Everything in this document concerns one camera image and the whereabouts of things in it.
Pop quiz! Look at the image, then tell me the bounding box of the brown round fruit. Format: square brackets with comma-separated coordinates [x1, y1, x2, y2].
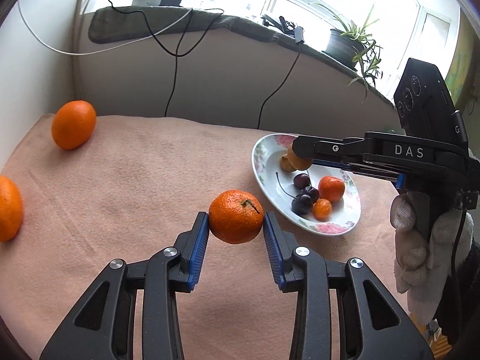
[287, 144, 313, 171]

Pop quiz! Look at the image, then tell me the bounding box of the dark cherry long stem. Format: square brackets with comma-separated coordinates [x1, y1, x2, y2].
[301, 185, 320, 204]

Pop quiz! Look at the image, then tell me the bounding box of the small kumquat orange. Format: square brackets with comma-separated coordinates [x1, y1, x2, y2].
[312, 198, 333, 221]

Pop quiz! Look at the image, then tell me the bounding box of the stemmed mandarin orange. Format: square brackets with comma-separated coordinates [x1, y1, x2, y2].
[208, 189, 264, 245]

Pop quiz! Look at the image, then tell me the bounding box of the small brown fruit with stem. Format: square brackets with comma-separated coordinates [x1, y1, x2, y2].
[279, 154, 296, 172]

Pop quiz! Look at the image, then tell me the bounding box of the right white gloved hand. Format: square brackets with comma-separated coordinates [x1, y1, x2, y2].
[390, 194, 479, 331]

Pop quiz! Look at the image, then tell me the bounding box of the small mandarin on plate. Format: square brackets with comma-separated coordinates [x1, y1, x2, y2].
[318, 175, 345, 203]

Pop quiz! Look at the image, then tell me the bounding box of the floral white plate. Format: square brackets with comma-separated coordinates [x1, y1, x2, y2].
[251, 133, 361, 236]

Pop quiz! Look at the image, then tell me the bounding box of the dark cherry on plate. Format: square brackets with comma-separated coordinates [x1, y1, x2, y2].
[276, 174, 314, 216]

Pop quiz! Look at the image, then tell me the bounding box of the potted spider plant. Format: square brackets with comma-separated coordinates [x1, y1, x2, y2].
[314, 2, 383, 97]

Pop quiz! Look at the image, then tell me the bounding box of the black device on sill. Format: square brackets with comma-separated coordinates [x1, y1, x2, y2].
[262, 15, 304, 45]

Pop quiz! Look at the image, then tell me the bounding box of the pink fleece table cloth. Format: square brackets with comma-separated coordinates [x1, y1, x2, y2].
[0, 111, 413, 360]

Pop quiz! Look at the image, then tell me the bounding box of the large orange left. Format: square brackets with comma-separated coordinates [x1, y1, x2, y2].
[0, 175, 24, 242]

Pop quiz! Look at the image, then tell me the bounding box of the large orange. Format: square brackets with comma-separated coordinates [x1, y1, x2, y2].
[51, 100, 97, 150]
[0, 175, 24, 242]

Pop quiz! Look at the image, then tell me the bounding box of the large orange far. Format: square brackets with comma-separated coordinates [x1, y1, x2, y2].
[51, 100, 97, 150]

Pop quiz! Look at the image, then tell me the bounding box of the dark green sill cloth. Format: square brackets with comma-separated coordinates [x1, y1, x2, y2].
[80, 7, 394, 116]

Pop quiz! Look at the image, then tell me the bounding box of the black cable right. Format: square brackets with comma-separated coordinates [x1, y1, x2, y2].
[256, 40, 302, 130]

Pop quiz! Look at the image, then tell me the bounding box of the black cable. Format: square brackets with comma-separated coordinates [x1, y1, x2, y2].
[106, 0, 226, 118]
[256, 40, 302, 130]

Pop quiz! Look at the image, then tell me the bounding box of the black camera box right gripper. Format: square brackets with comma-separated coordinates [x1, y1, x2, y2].
[394, 58, 469, 150]

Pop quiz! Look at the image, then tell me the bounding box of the black cable left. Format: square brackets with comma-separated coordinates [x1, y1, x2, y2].
[106, 0, 226, 118]

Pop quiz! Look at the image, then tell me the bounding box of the white cable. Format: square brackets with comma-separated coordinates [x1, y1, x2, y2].
[16, 0, 195, 56]

